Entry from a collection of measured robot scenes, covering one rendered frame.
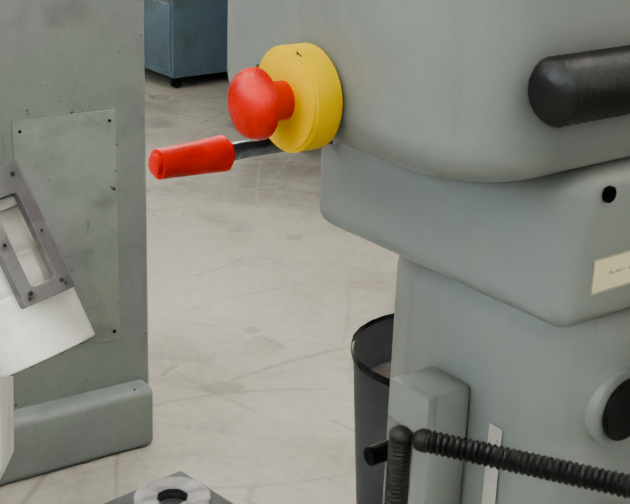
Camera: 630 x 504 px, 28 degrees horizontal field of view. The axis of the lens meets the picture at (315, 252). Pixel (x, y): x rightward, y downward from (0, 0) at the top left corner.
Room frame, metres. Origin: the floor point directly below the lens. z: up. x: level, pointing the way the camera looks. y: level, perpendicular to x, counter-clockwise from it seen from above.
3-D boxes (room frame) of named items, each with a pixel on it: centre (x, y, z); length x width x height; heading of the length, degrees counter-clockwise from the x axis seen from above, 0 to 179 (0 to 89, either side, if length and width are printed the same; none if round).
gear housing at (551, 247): (0.86, -0.20, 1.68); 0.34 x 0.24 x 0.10; 128
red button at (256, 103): (0.67, 0.03, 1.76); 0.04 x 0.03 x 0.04; 38
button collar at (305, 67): (0.69, 0.01, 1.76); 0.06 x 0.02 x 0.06; 38
